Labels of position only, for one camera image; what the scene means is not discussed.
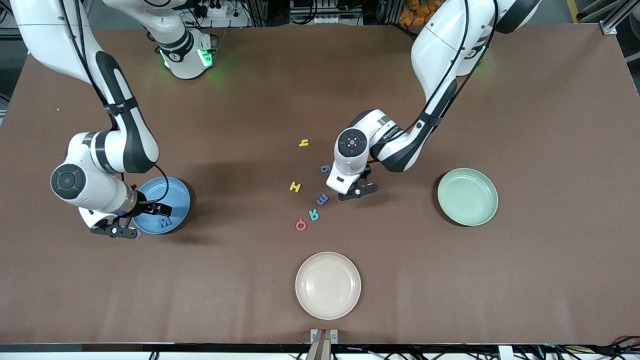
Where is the blue plate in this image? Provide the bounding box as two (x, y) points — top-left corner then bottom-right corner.
(134, 176), (192, 235)

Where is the green plate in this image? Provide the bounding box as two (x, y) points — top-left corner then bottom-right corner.
(437, 167), (499, 227)

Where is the cream plate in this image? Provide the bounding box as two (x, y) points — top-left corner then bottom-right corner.
(295, 251), (362, 321)

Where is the white power strip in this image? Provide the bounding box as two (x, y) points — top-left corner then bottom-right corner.
(197, 0), (251, 28)
(312, 14), (351, 26)

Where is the orange items pile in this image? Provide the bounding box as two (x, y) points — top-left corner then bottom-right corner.
(400, 0), (426, 26)

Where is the brown table cover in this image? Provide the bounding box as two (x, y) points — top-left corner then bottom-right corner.
(0, 24), (640, 346)

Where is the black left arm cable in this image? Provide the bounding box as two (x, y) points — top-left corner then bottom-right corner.
(405, 0), (498, 146)

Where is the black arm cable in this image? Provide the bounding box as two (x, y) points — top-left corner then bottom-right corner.
(57, 0), (171, 203)
(405, 0), (498, 146)

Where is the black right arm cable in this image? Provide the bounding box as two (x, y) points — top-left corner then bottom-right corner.
(57, 0), (171, 203)

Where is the black table edge rail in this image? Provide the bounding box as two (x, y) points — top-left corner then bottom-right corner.
(0, 343), (640, 354)

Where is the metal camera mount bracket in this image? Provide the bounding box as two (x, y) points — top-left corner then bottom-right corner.
(306, 328), (339, 360)

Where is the aluminium frame post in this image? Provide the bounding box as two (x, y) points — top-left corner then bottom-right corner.
(600, 0), (640, 36)

